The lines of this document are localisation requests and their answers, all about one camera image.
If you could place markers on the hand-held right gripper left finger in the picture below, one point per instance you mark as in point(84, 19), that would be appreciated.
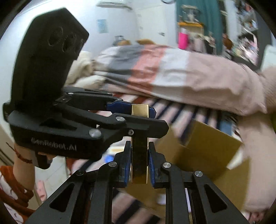
point(129, 165)

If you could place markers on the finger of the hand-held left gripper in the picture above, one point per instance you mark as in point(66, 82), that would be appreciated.
point(120, 124)
point(119, 106)

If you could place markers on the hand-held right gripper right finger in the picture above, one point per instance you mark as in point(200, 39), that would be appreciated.
point(151, 168)

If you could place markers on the gold rectangular bar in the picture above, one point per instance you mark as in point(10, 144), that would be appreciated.
point(139, 150)

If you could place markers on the person's left forearm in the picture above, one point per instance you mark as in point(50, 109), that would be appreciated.
point(23, 172)

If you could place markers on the cream blanket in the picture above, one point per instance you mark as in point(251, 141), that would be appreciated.
point(84, 69)

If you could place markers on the brown cardboard box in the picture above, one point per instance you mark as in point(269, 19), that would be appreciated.
point(200, 150)

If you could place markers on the pink grey striped blanket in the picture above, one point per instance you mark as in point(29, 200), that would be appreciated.
point(172, 71)

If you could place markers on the striped bed sheet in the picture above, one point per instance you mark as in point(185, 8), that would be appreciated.
point(189, 116)

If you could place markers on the white air conditioner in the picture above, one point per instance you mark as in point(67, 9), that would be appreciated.
point(114, 4)

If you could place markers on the pale pink fluffy blanket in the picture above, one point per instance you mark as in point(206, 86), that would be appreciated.
point(256, 133)

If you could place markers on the person's orange white clothing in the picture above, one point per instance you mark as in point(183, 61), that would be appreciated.
point(13, 198)

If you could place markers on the teal curtain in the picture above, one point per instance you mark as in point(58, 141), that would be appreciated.
point(207, 23)

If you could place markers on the cluttered black shelf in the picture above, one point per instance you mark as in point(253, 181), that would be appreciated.
point(247, 34)

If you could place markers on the blue wall poster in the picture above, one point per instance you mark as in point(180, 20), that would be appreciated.
point(102, 26)

